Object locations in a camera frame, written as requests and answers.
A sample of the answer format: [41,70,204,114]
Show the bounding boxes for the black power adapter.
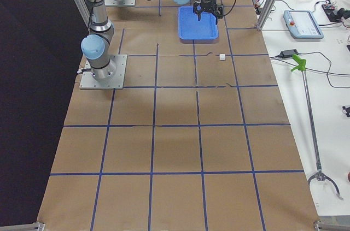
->
[276,49,299,59]

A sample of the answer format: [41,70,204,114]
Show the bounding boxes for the teach pendant tablet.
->
[283,10,324,39]

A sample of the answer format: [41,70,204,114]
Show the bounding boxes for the white block right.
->
[219,54,226,61]

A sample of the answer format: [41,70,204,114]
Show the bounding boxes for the green handled reacher grabber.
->
[290,54,345,201]

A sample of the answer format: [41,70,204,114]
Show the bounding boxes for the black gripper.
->
[193,0,224,25]

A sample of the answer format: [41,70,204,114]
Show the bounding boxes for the blue plastic tray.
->
[178,6,219,44]

